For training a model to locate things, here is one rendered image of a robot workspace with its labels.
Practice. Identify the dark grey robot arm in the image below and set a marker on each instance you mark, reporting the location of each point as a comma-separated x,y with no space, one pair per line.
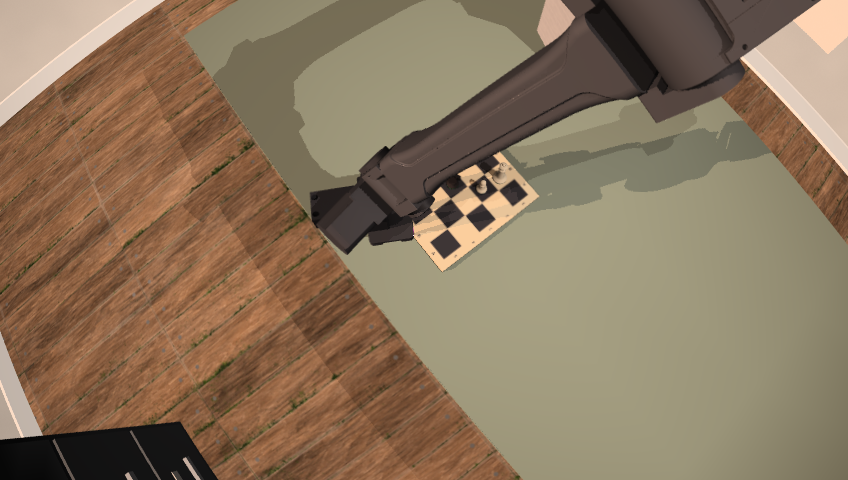
693,44

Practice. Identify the tan and black chessboard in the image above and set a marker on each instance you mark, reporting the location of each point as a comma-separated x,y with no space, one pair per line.
461,218

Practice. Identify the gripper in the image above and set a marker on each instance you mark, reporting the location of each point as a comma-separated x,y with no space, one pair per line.
401,229

